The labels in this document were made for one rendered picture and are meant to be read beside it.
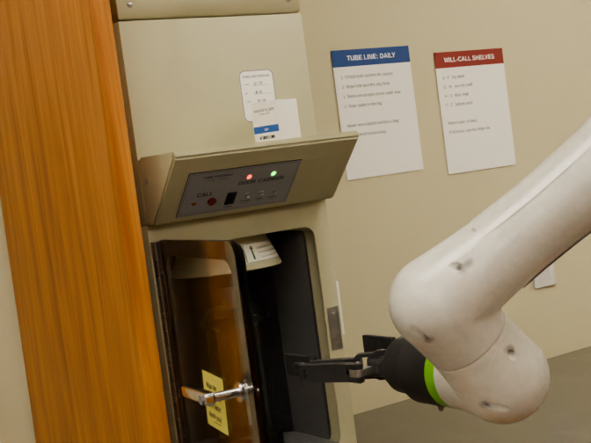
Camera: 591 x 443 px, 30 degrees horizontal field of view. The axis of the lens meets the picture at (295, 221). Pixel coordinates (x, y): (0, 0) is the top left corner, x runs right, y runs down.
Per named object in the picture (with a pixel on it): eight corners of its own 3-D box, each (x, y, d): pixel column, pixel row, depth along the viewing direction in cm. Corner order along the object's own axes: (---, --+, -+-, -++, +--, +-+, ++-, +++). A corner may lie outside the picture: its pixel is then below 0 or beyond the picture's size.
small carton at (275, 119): (255, 143, 167) (250, 104, 166) (276, 141, 170) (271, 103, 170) (280, 140, 163) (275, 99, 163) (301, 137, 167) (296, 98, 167)
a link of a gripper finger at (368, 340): (390, 337, 156) (395, 337, 156) (361, 335, 162) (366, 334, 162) (393, 359, 156) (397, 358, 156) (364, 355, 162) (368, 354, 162)
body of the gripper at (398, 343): (444, 330, 142) (399, 327, 150) (393, 344, 138) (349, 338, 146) (451, 388, 143) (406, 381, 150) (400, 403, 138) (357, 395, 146)
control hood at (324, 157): (145, 226, 161) (135, 158, 160) (326, 198, 178) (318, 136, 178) (180, 224, 151) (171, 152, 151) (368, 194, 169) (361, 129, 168)
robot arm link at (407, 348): (430, 422, 133) (485, 404, 138) (418, 326, 133) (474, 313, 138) (398, 416, 138) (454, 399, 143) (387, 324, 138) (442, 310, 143)
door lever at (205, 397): (218, 393, 145) (215, 374, 145) (245, 403, 136) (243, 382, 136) (179, 402, 143) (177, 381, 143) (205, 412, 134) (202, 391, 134)
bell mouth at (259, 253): (156, 277, 182) (150, 244, 182) (247, 260, 192) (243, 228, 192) (206, 279, 167) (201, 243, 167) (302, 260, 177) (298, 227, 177)
